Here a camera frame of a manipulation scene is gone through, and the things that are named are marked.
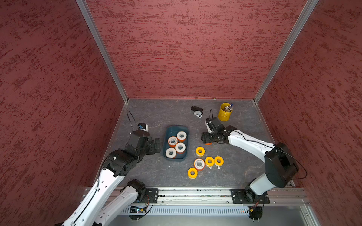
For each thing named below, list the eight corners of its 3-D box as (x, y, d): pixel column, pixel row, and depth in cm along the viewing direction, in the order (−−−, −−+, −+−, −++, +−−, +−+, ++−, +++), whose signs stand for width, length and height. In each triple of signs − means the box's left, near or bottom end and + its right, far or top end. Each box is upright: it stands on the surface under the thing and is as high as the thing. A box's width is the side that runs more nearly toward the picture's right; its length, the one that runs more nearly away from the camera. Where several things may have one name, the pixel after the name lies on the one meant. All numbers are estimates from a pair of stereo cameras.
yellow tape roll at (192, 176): (187, 179, 82) (187, 177, 80) (187, 169, 86) (187, 167, 84) (197, 179, 82) (198, 178, 80) (197, 169, 86) (197, 167, 84)
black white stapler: (188, 112, 114) (188, 110, 112) (192, 107, 118) (192, 104, 116) (200, 118, 111) (200, 115, 108) (204, 112, 115) (204, 109, 112)
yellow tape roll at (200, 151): (196, 156, 90) (196, 155, 89) (195, 148, 94) (195, 146, 92) (205, 156, 91) (205, 155, 89) (204, 148, 94) (204, 146, 92)
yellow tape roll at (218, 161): (214, 168, 85) (215, 167, 84) (213, 156, 90) (213, 155, 89) (224, 168, 85) (225, 167, 84) (222, 156, 90) (222, 155, 89)
